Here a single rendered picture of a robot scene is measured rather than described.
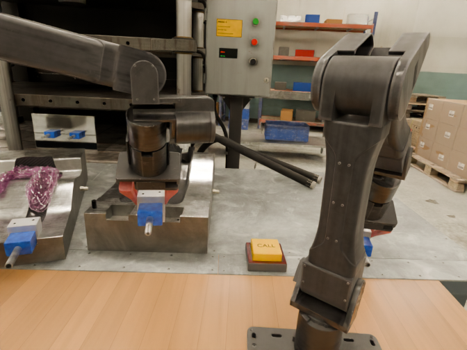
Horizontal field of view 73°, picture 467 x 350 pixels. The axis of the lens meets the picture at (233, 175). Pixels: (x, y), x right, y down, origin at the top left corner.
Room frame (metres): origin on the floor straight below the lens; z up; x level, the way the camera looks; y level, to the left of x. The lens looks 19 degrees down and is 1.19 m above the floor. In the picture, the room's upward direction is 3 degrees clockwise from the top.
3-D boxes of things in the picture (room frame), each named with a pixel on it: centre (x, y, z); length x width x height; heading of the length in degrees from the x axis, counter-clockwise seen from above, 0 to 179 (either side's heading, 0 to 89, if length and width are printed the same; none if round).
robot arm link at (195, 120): (0.48, 0.10, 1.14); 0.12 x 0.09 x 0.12; 106
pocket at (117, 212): (0.62, 0.24, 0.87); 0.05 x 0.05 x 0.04; 2
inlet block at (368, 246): (0.62, -0.29, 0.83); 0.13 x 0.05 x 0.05; 171
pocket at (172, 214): (0.62, 0.13, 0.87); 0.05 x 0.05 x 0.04; 2
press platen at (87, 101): (1.70, 0.81, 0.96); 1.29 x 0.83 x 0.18; 92
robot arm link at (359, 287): (0.37, -0.14, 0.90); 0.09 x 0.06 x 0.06; 54
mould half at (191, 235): (0.85, 0.19, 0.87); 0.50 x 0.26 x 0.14; 2
